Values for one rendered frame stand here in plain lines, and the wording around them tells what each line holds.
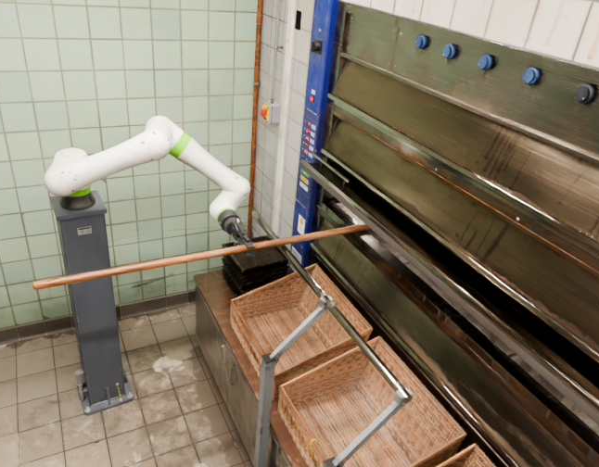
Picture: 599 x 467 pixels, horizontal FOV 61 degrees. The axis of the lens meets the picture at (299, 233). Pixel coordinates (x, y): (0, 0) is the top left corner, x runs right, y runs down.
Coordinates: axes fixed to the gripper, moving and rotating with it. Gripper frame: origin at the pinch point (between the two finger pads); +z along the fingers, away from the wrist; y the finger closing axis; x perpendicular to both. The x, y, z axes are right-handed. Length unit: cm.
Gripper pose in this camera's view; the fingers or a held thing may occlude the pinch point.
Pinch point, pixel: (248, 246)
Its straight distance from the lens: 209.3
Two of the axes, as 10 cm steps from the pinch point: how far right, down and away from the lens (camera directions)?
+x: -9.0, 1.5, -4.2
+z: 4.4, 4.8, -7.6
